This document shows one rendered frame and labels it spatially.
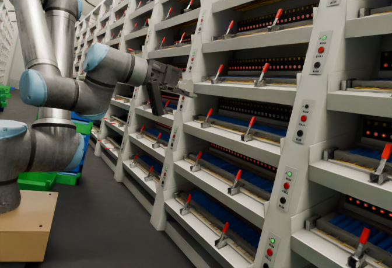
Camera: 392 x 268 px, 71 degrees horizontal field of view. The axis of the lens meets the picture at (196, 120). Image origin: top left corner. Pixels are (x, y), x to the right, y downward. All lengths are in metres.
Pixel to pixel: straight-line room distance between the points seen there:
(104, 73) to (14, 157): 0.42
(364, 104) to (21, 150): 0.99
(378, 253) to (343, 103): 0.35
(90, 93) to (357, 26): 0.73
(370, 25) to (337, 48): 0.09
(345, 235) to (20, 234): 0.88
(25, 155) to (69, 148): 0.14
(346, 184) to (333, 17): 0.44
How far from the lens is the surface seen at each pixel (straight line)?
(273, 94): 0.92
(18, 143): 1.05
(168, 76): 0.89
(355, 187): 0.74
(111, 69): 0.82
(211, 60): 1.38
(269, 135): 0.98
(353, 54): 0.90
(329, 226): 0.84
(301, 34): 0.94
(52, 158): 1.08
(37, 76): 0.80
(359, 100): 0.76
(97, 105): 0.85
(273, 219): 0.87
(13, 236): 1.00
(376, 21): 0.82
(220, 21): 1.43
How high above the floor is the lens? 0.60
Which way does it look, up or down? 2 degrees down
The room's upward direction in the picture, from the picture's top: 14 degrees clockwise
